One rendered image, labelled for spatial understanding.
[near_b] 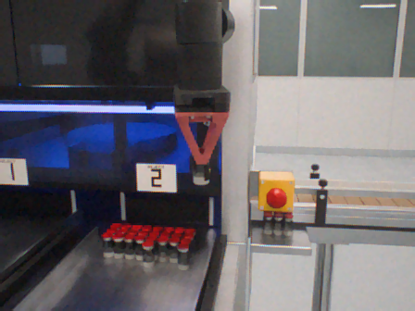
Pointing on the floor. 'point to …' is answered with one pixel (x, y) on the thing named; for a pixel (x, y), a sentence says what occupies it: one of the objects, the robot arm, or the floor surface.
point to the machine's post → (237, 139)
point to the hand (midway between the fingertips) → (201, 155)
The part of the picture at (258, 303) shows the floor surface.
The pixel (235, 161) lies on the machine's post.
